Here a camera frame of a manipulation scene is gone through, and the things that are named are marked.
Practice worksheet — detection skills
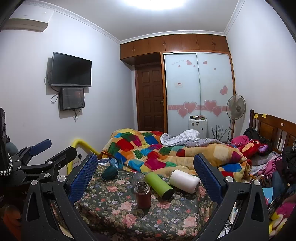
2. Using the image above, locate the red thermos cup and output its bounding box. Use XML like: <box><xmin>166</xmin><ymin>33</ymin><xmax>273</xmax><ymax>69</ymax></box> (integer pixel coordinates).
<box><xmin>134</xmin><ymin>182</ymin><xmax>151</xmax><ymax>209</ymax></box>

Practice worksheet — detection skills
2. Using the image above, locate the dark green cup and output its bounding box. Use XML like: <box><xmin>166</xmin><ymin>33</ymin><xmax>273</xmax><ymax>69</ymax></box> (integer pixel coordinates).
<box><xmin>101</xmin><ymin>166</ymin><xmax>118</xmax><ymax>181</ymax></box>

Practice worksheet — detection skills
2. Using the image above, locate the light blue booklet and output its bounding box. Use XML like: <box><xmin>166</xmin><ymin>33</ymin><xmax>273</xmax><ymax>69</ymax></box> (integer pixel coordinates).
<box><xmin>262</xmin><ymin>187</ymin><xmax>273</xmax><ymax>204</ymax></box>

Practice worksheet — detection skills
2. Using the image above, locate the floral bed sheet mattress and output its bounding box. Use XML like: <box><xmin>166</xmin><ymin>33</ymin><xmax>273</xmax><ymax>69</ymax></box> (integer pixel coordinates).
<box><xmin>49</xmin><ymin>162</ymin><xmax>215</xmax><ymax>241</ymax></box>

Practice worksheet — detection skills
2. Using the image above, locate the white thermos bottle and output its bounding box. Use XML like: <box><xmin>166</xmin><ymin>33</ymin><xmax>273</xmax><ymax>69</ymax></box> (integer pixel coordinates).
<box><xmin>169</xmin><ymin>170</ymin><xmax>201</xmax><ymax>194</ymax></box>

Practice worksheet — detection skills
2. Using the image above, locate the red plush toy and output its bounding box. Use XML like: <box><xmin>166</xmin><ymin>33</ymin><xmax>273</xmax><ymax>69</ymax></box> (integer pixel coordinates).
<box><xmin>239</xmin><ymin>140</ymin><xmax>268</xmax><ymax>159</ymax></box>

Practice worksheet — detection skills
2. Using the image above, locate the clear glass jar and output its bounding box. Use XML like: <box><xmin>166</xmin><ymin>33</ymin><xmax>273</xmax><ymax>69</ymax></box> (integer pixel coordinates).
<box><xmin>132</xmin><ymin>172</ymin><xmax>145</xmax><ymax>189</ymax></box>

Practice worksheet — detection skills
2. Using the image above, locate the colourful patchwork blanket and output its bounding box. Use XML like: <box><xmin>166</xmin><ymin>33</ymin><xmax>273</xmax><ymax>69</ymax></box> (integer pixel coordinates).
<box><xmin>102</xmin><ymin>128</ymin><xmax>251</xmax><ymax>182</ymax></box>

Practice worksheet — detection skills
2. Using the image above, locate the green thermos bottle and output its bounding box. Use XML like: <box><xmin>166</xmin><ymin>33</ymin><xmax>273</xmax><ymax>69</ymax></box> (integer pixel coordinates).
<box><xmin>145</xmin><ymin>172</ymin><xmax>175</xmax><ymax>200</ymax></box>

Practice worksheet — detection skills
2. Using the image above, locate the wooden headboard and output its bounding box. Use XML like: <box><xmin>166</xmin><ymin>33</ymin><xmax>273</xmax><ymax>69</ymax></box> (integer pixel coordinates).
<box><xmin>249</xmin><ymin>109</ymin><xmax>296</xmax><ymax>153</ymax></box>

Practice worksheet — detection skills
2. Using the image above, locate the dry twig plant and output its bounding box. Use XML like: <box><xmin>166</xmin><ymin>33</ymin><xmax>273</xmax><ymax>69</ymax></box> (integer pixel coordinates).
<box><xmin>211</xmin><ymin>125</ymin><xmax>229</xmax><ymax>142</ymax></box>

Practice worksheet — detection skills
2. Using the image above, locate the white grey striped cloth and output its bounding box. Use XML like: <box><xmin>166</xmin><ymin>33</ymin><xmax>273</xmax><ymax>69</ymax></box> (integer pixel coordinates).
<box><xmin>160</xmin><ymin>129</ymin><xmax>224</xmax><ymax>148</ymax></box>

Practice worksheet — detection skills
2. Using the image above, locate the small white cabinet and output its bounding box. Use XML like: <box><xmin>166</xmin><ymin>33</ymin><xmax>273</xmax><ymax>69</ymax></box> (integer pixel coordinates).
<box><xmin>188</xmin><ymin>118</ymin><xmax>208</xmax><ymax>138</ymax></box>

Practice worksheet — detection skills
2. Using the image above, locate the standing electric fan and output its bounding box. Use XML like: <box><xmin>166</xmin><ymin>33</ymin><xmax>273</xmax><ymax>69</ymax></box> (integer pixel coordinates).
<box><xmin>226</xmin><ymin>94</ymin><xmax>246</xmax><ymax>143</ymax></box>

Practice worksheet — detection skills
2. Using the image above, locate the brown wooden door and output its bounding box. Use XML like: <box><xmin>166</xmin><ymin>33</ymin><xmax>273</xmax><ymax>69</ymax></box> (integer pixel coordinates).
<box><xmin>135</xmin><ymin>63</ymin><xmax>165</xmax><ymax>133</ymax></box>

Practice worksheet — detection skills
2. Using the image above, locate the white air conditioner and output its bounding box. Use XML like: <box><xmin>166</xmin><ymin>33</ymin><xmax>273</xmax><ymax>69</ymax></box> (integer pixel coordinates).
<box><xmin>3</xmin><ymin>11</ymin><xmax>54</xmax><ymax>33</ymax></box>

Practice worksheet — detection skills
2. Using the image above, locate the white sliding wardrobe with hearts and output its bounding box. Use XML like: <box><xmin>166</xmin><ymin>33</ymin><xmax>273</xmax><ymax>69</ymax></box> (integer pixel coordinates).
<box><xmin>164</xmin><ymin>52</ymin><xmax>234</xmax><ymax>138</ymax></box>

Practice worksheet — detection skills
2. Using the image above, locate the yellow padded bed rail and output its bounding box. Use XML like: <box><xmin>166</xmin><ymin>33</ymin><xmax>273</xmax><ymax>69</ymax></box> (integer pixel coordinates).
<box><xmin>67</xmin><ymin>138</ymin><xmax>100</xmax><ymax>175</ymax></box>

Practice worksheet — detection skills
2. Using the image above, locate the small black wall monitor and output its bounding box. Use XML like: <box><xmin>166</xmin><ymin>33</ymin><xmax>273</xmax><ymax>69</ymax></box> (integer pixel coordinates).
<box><xmin>59</xmin><ymin>87</ymin><xmax>85</xmax><ymax>111</ymax></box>

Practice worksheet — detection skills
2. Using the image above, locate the black wall television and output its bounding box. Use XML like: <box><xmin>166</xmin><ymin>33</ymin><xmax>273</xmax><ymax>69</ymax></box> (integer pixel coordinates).
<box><xmin>49</xmin><ymin>52</ymin><xmax>92</xmax><ymax>87</ymax></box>

